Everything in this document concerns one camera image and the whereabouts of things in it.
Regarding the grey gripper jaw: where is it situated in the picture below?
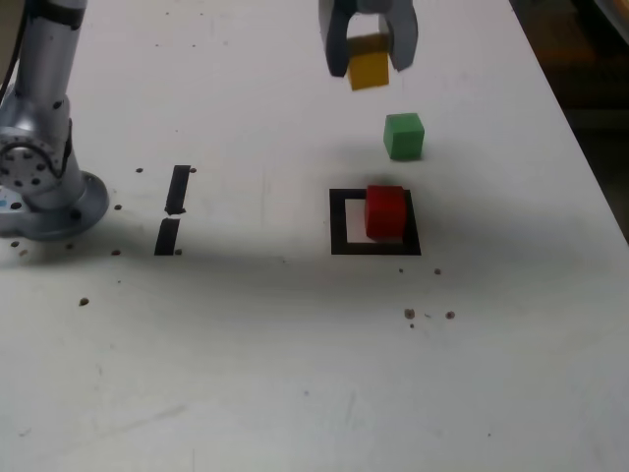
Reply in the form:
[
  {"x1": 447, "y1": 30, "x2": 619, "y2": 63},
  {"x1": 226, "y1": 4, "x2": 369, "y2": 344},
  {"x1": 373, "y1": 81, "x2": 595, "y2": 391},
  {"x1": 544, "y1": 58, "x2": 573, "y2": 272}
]
[{"x1": 375, "y1": 0, "x2": 420, "y2": 75}]

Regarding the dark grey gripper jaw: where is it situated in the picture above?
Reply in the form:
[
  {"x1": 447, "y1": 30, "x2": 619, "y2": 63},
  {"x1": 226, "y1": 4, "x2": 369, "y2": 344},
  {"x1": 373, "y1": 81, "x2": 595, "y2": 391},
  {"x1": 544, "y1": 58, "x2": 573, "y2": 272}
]
[{"x1": 317, "y1": 0, "x2": 363, "y2": 79}]

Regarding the yellow cube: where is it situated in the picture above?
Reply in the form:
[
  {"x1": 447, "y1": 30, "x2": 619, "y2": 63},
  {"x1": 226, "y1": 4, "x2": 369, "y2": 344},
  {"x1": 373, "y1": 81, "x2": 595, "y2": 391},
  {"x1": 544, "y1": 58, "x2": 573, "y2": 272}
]
[{"x1": 345, "y1": 31, "x2": 392, "y2": 92}]

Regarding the green cube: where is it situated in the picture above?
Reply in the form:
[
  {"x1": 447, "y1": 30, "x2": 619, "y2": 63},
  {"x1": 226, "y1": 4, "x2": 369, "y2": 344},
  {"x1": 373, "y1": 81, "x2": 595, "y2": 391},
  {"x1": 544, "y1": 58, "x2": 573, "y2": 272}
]
[{"x1": 382, "y1": 112, "x2": 426, "y2": 161}]

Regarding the red cube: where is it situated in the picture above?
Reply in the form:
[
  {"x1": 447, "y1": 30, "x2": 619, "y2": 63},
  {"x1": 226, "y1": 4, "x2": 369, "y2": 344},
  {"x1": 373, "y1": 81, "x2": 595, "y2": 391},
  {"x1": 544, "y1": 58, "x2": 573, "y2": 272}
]
[{"x1": 365, "y1": 184, "x2": 408, "y2": 241}]

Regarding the black tape square outline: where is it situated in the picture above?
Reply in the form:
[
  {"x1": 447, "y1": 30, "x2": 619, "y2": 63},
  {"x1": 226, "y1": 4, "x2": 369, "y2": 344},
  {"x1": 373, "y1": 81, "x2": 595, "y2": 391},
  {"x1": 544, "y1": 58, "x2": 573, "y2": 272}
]
[{"x1": 328, "y1": 188, "x2": 423, "y2": 257}]

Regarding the black tape strip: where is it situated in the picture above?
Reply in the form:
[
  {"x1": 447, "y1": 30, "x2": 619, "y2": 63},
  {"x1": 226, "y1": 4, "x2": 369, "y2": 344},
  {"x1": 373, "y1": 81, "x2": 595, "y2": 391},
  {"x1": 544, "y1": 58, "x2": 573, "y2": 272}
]
[{"x1": 153, "y1": 164, "x2": 192, "y2": 257}]

